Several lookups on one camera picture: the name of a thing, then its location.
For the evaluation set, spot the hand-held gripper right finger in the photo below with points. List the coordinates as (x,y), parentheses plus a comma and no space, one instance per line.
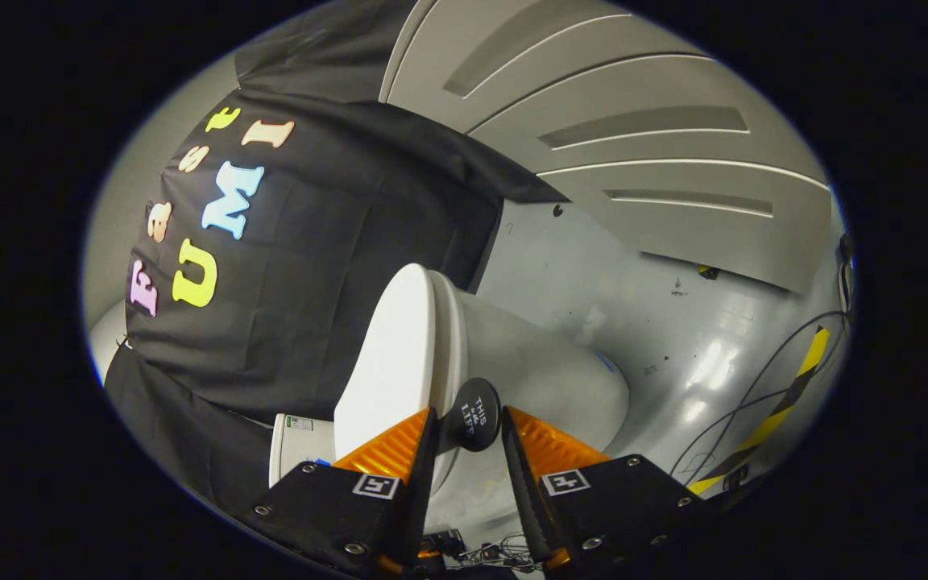
(522,483)

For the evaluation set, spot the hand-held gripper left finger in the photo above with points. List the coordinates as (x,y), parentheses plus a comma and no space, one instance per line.
(424,483)

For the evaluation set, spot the black round lid lifter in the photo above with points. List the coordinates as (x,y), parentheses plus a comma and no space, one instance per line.
(476,415)

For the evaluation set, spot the white toilet bowl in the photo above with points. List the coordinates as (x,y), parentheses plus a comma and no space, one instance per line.
(536,379)

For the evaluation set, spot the black backdrop cloth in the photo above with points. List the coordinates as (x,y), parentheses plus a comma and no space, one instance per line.
(311,282)

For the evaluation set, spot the yellow black hazard tape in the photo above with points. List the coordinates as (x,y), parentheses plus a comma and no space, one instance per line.
(794,387)

